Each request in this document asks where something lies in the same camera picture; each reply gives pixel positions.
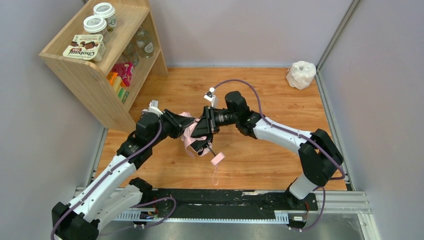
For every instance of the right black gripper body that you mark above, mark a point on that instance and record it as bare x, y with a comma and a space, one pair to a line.
209, 120

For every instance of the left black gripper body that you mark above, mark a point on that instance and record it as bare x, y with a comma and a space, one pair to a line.
172, 121

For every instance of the pink folding umbrella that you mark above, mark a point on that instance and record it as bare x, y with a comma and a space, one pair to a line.
201, 146

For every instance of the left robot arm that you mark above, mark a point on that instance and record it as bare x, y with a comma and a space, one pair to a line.
87, 214

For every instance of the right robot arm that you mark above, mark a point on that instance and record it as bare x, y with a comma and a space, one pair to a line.
318, 154

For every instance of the stack of coloured sponges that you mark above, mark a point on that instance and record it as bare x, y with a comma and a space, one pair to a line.
118, 86

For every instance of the pink box on shelf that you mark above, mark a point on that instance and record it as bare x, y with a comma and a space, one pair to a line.
125, 71

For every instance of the glass jar on shelf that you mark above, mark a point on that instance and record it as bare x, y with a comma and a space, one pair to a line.
144, 42

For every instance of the white crumpled plastic bag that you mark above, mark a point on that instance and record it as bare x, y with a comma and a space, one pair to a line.
301, 74

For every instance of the wooden shelf unit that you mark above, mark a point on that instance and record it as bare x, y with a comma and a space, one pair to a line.
88, 80

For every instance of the Chobani yogurt pack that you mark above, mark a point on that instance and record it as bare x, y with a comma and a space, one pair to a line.
88, 47

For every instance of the white lidded cup front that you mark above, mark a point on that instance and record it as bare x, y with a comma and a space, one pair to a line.
96, 25

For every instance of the white lidded cup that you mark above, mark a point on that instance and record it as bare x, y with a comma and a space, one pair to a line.
96, 25
106, 11

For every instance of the white lidded cup rear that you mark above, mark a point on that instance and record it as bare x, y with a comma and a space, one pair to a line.
106, 11

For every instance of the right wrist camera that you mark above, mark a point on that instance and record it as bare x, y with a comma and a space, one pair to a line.
211, 97

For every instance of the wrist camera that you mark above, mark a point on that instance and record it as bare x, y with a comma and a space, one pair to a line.
211, 97
153, 107

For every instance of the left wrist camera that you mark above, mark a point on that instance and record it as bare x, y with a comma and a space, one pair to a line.
153, 107

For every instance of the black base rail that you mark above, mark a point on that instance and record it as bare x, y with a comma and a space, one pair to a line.
222, 206

